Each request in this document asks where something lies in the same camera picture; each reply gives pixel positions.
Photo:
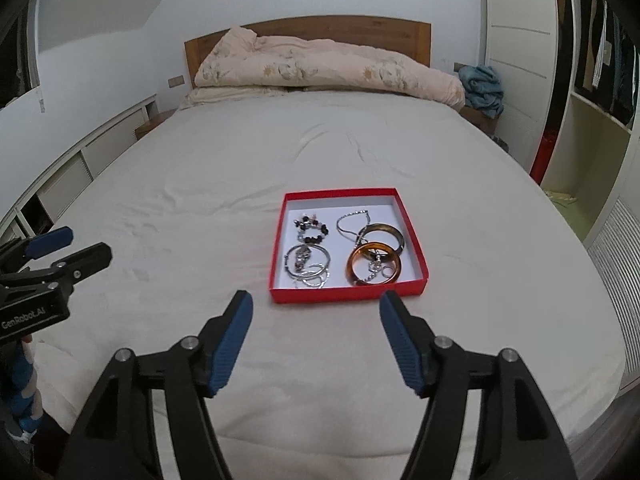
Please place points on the grey wall socket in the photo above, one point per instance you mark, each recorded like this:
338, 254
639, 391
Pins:
458, 66

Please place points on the cream pillow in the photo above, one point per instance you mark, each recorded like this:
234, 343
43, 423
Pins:
225, 96

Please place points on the red paper bag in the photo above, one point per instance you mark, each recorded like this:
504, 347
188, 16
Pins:
542, 160

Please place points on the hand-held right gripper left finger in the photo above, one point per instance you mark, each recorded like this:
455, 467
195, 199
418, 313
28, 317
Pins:
230, 350

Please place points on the dark window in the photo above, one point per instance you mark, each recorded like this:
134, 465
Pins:
17, 60

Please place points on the low white cabinet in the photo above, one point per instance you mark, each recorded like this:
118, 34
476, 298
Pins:
65, 180

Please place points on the beige floral quilt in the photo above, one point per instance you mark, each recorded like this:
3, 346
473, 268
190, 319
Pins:
325, 67

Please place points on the red jewelry box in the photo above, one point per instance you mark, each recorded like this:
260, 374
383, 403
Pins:
325, 207

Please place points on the white wardrobe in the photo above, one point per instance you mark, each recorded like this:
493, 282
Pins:
515, 35

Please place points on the wooden headboard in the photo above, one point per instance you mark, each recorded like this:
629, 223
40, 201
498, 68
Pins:
350, 30

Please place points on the folded pale green cloth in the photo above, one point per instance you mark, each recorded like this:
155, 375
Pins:
559, 196

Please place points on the dark patterned basket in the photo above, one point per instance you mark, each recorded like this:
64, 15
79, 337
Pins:
501, 144

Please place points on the wooden nightstand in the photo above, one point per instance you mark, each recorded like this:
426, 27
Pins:
150, 127
475, 117

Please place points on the wall switch panel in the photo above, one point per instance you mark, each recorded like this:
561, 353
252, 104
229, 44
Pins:
176, 80

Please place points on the blue clothes pile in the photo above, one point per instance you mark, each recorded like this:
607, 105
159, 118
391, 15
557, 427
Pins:
480, 90

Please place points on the row of hanging clothes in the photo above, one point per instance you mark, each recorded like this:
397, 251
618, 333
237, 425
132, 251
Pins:
607, 85

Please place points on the person's left hand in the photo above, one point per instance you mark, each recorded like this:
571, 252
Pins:
22, 380

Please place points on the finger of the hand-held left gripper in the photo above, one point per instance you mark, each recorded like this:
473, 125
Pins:
90, 260
50, 242

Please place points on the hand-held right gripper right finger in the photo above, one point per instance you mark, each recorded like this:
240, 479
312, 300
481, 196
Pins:
400, 350

